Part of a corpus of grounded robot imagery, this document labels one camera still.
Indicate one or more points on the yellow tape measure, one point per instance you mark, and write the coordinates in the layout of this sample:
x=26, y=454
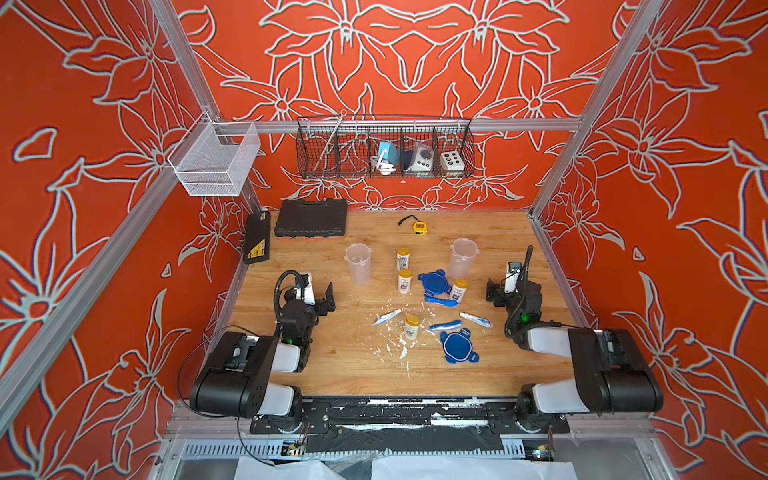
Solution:
x=418, y=226

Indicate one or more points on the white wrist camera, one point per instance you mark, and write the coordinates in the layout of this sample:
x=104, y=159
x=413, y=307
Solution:
x=304, y=289
x=512, y=276

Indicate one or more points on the black tool case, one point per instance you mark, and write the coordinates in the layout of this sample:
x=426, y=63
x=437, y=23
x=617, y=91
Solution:
x=312, y=219

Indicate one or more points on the grey white device in basket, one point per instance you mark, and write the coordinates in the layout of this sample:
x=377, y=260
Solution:
x=418, y=160

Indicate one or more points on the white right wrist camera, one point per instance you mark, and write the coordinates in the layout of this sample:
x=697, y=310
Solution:
x=512, y=276

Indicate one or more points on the black box yellow label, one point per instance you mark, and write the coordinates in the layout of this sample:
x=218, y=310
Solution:
x=256, y=245

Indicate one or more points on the blue white device in basket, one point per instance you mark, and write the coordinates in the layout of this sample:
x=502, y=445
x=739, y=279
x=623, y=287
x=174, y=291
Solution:
x=386, y=160

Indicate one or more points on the blue container lid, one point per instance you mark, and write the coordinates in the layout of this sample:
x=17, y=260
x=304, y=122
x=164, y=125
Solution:
x=435, y=283
x=458, y=347

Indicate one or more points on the black wire wall basket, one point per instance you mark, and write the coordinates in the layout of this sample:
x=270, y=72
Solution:
x=351, y=146

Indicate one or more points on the small toothpaste tube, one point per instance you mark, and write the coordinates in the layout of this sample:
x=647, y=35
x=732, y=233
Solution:
x=382, y=319
x=483, y=322

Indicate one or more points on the white button box in basket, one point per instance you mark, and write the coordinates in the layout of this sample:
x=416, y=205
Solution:
x=452, y=164

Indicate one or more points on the white bottle yellow cap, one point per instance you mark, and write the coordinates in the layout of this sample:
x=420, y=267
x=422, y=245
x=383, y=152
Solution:
x=411, y=327
x=404, y=281
x=403, y=258
x=458, y=290

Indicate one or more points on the white bottle yellow cap back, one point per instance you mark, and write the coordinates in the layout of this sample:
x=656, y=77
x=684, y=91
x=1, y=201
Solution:
x=403, y=258

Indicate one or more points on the clear plastic container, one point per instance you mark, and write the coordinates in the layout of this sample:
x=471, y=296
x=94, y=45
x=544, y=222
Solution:
x=359, y=260
x=463, y=254

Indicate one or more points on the blue toothbrush case back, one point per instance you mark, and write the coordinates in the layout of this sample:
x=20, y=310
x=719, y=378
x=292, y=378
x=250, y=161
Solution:
x=441, y=301

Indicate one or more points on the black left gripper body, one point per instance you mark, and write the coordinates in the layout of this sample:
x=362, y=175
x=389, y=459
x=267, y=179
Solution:
x=323, y=303

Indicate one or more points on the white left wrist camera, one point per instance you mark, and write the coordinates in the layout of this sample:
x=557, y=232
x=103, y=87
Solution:
x=304, y=289

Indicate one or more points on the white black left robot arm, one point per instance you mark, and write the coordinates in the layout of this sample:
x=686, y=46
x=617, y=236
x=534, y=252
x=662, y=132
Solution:
x=235, y=380

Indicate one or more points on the blue toothbrush case front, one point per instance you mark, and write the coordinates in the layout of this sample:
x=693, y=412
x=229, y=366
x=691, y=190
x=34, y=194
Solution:
x=446, y=326

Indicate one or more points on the white bottle yellow cap front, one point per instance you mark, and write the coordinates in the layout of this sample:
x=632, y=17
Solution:
x=411, y=327

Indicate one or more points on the blue container lid back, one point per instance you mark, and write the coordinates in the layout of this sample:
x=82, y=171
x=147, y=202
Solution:
x=435, y=283

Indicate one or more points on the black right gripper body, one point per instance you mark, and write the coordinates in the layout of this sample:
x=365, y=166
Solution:
x=498, y=293

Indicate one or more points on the white wire basket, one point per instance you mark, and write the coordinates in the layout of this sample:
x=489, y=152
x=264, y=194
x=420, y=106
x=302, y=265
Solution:
x=208, y=165

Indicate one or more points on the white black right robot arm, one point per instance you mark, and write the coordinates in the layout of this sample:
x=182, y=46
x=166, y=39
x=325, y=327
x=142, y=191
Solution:
x=610, y=374

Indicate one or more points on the blue toothbrush case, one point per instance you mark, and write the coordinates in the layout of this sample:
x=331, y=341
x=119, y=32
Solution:
x=441, y=301
x=446, y=326

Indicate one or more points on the blue container lid front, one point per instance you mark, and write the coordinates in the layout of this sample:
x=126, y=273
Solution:
x=458, y=347

